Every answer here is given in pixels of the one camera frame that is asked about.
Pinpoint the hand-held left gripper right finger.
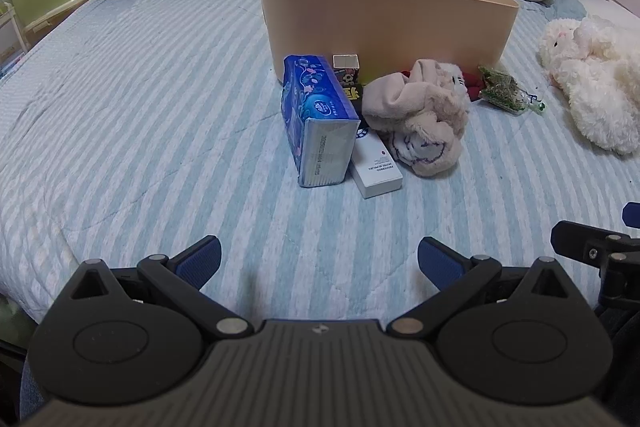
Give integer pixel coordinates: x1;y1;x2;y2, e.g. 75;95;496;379
388;237;573;340

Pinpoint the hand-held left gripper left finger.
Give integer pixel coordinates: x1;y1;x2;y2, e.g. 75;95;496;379
70;235;253;341

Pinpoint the white rectangular box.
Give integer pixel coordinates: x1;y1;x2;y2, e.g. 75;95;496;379
349;127;404;200

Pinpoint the blue striped bed quilt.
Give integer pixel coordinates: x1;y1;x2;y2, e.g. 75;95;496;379
0;0;640;325

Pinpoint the white fluffy plush toy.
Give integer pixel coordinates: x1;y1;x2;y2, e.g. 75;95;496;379
537;15;640;156

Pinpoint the beige plush toy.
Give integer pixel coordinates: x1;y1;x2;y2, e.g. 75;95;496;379
361;59;471;178

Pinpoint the green clear snack packet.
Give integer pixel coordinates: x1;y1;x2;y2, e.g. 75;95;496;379
477;65;547;116

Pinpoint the red cloth piece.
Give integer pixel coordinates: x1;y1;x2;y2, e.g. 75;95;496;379
461;71;485;102

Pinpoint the blue tissue pack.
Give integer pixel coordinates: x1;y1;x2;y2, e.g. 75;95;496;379
280;54;362;188

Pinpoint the black printed drink carton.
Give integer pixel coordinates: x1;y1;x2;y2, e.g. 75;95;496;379
332;54;367;118

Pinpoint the beige plastic storage bin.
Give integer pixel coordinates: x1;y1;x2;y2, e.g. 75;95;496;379
257;0;521;86

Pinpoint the white metal rack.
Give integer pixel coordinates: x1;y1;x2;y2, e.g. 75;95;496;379
0;0;28;60

